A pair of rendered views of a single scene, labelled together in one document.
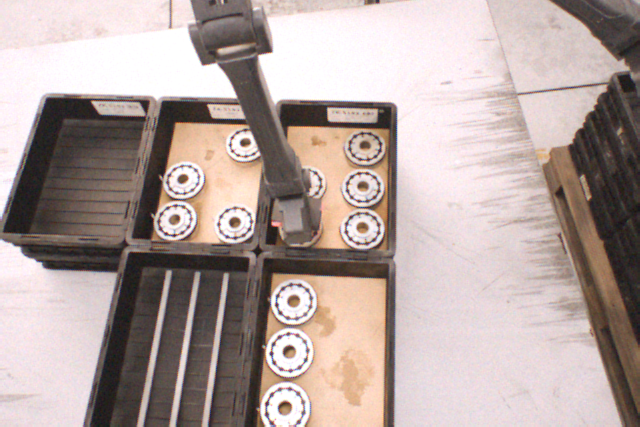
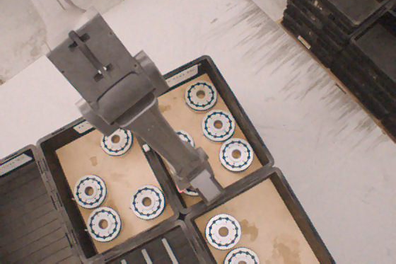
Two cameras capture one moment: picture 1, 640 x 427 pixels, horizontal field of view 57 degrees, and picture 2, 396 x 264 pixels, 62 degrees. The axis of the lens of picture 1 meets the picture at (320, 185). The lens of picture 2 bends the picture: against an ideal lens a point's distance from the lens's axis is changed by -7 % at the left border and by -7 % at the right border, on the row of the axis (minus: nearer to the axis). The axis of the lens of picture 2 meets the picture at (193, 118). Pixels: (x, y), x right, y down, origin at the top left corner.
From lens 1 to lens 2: 0.48 m
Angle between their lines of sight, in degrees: 14
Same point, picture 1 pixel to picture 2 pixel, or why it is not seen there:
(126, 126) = (22, 173)
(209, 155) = (94, 161)
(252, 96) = (160, 133)
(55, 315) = not seen: outside the picture
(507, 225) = (306, 94)
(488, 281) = (317, 136)
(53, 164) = not seen: outside the picture
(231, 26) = (128, 89)
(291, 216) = (206, 187)
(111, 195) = (44, 229)
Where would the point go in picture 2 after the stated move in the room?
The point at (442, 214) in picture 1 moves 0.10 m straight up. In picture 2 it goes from (266, 109) to (270, 99)
